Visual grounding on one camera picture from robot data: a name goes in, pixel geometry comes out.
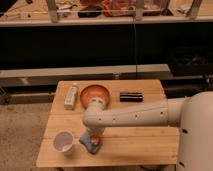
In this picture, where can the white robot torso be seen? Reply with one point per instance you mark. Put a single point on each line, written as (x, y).
(196, 134)

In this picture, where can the blue cloth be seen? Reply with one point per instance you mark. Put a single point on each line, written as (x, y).
(85, 139)

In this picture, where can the orange pepper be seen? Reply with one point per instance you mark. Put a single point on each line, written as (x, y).
(95, 139)

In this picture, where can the background wooden workbench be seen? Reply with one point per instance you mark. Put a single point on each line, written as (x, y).
(15, 13)

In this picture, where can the orange bowl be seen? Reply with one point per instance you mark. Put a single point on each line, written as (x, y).
(92, 91)

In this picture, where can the black rectangular case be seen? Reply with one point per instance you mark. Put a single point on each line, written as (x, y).
(131, 97)

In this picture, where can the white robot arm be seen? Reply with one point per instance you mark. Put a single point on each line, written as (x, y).
(126, 116)

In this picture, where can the wooden table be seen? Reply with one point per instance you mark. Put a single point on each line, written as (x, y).
(150, 141)

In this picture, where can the white paper cup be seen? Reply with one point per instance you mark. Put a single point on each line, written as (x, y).
(63, 142)

